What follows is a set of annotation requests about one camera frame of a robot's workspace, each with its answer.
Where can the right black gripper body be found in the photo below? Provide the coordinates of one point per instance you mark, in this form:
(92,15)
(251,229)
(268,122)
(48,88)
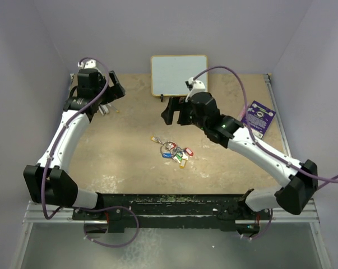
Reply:
(186,115)

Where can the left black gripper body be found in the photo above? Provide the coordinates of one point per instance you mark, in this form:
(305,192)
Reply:
(113,92)

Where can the keyring with coloured key tags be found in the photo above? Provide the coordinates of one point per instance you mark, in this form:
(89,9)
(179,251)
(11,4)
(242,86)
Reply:
(170,150)

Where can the yellow tag key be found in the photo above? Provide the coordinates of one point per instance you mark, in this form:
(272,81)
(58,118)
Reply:
(156,139)

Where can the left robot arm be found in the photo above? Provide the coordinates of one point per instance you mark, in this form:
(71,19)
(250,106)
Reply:
(48,180)

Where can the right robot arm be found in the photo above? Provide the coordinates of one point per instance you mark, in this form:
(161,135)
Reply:
(296,179)

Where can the small whiteboard on stand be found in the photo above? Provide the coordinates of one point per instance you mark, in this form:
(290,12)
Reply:
(170,72)

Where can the purple card package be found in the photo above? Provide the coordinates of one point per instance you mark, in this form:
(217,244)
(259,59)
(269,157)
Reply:
(259,117)

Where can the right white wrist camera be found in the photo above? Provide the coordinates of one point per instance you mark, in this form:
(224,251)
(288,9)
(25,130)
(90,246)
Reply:
(194,87)

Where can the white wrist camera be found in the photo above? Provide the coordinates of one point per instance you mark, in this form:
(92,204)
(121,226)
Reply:
(87,64)
(194,87)

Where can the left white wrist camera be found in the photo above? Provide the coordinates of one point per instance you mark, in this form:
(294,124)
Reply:
(87,64)

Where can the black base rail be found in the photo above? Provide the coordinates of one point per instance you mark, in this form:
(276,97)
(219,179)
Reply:
(225,212)

